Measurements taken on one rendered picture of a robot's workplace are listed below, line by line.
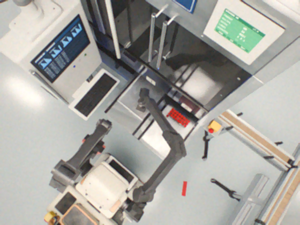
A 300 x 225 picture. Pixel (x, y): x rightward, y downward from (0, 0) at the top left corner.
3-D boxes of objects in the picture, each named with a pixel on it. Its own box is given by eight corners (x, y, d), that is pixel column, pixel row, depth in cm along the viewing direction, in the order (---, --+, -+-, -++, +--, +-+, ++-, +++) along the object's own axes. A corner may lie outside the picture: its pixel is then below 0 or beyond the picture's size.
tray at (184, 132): (167, 105, 180) (168, 104, 177) (193, 125, 177) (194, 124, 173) (141, 137, 172) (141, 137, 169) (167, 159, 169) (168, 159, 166)
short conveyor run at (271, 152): (207, 119, 183) (213, 114, 167) (217, 105, 186) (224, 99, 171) (278, 172, 174) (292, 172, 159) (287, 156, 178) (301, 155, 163)
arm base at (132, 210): (121, 209, 128) (137, 223, 127) (128, 201, 125) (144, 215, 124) (128, 200, 136) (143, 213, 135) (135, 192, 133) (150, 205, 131)
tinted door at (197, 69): (158, 72, 151) (169, 13, 94) (209, 110, 146) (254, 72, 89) (157, 72, 151) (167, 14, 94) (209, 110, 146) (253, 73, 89)
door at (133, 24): (106, 32, 157) (86, -45, 100) (157, 71, 151) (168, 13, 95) (105, 34, 157) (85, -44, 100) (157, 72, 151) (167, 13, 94)
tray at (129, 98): (143, 71, 187) (143, 69, 183) (168, 89, 184) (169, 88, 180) (117, 100, 179) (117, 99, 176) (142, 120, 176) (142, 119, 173)
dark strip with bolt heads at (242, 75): (195, 114, 167) (242, 67, 90) (200, 118, 166) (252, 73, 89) (194, 115, 167) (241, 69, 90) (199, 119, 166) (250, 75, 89)
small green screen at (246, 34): (204, 31, 87) (224, -11, 66) (250, 63, 84) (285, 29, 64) (202, 33, 86) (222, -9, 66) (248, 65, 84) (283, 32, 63)
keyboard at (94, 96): (104, 72, 193) (104, 71, 191) (117, 81, 191) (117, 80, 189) (74, 107, 184) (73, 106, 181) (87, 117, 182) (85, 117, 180)
